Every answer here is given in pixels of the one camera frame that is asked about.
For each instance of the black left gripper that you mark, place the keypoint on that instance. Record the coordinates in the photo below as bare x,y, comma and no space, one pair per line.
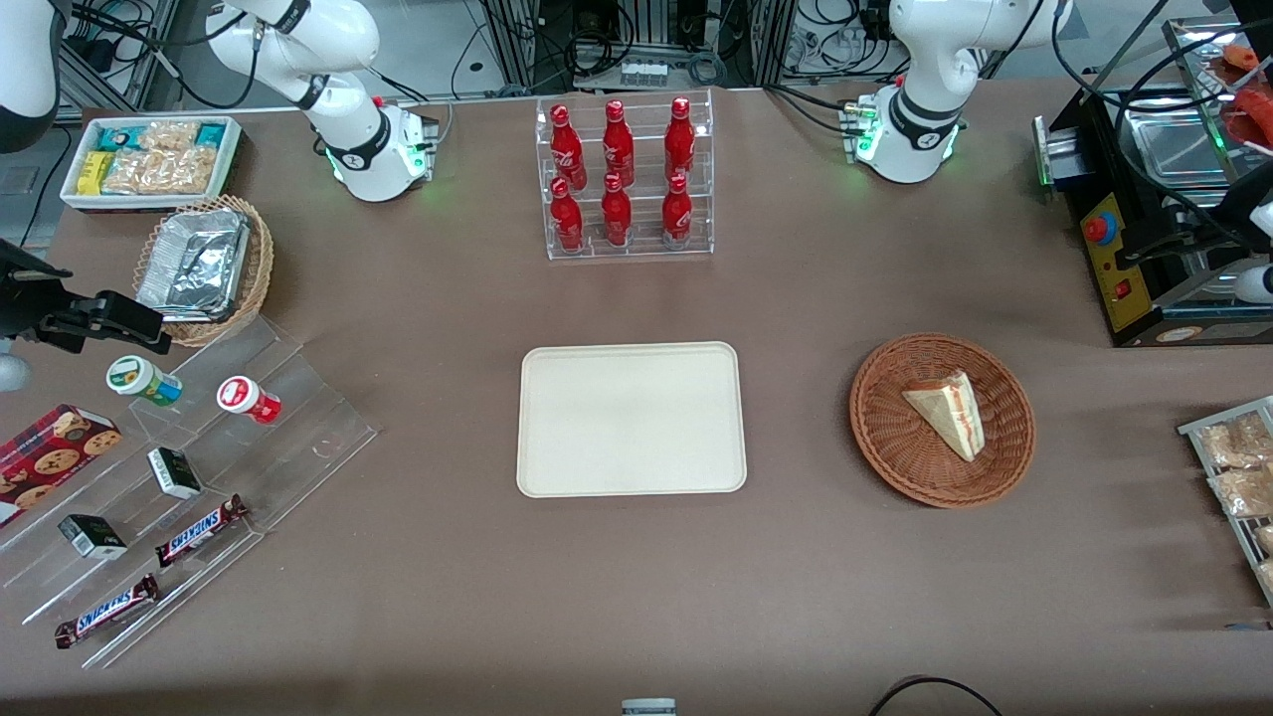
1255,202

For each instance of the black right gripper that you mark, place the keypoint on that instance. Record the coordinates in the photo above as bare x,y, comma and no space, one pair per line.
22,301

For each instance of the triangular sandwich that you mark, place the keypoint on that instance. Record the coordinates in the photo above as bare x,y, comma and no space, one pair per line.
950,413

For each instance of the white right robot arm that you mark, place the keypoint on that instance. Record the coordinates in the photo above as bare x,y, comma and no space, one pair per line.
368,149

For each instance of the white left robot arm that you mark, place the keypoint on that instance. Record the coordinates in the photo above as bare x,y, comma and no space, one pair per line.
920,119

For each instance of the light wicker basket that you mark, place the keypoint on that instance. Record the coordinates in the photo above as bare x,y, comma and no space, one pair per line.
261,268

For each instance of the tray of wrapped snacks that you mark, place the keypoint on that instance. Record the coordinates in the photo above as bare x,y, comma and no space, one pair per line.
1208,423

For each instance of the round brown wicker basket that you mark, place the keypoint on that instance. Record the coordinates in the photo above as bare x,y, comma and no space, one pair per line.
895,438

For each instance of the beige rectangular tray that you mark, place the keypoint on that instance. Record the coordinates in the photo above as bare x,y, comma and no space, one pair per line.
632,418

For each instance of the green lid cup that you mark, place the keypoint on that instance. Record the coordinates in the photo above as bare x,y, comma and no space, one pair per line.
134,376

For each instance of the black food warmer machine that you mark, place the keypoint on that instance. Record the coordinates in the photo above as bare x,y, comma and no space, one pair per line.
1139,298

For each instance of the red emergency stop button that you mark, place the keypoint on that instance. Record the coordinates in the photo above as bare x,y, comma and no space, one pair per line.
1099,229

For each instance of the steel warmer pan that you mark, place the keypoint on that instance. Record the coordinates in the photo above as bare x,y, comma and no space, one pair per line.
1179,149

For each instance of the aluminium foil container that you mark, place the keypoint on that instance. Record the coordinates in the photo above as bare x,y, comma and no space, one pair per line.
194,264

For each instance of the white snack bin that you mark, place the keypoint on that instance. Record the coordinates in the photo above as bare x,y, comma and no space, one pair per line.
149,203

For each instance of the red cookie box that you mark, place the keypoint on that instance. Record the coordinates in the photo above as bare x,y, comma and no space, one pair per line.
50,457

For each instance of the yellow snack packet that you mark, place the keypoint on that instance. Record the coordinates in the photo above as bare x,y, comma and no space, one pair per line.
94,172

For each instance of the red sausage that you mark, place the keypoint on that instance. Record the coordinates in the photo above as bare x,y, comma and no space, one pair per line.
1255,109

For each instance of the red lid cup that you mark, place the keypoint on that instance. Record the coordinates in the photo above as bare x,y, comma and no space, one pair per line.
244,398

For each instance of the large clear cracker bag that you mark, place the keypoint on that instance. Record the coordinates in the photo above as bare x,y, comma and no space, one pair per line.
159,171

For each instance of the small dark green box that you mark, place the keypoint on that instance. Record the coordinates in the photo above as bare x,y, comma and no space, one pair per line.
92,537
174,473

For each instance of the teal snack packet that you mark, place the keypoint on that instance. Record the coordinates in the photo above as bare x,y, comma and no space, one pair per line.
119,137
211,134

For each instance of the orange fried food piece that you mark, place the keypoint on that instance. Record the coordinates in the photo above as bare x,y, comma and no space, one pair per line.
1241,57

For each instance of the small clear cracker bag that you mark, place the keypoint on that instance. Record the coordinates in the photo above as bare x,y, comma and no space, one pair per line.
169,135

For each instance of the clear acrylic stepped display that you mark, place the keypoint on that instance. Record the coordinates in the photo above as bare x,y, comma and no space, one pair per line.
298,418

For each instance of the clear fried snack bag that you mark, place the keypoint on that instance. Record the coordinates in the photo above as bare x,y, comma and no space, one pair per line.
1233,443
1243,492

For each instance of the Snickers chocolate bar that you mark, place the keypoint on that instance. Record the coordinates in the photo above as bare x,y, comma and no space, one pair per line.
107,612
199,532

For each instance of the red cola bottle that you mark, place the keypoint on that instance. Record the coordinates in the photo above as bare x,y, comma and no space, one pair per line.
616,217
566,221
677,214
679,144
567,149
618,147

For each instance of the clear acrylic bottle rack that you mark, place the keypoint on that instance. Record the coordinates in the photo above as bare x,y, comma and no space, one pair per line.
646,249

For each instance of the white power strip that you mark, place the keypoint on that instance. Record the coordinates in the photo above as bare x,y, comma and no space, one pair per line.
644,74

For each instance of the grey object at table edge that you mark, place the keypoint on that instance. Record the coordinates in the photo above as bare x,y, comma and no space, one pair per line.
648,707

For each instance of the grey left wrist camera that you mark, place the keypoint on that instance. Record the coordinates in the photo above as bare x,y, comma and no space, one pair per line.
1257,284

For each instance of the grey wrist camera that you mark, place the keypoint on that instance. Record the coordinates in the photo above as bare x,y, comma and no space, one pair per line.
10,373
1257,284

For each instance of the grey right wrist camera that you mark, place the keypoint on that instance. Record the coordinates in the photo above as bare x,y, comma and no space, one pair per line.
10,373

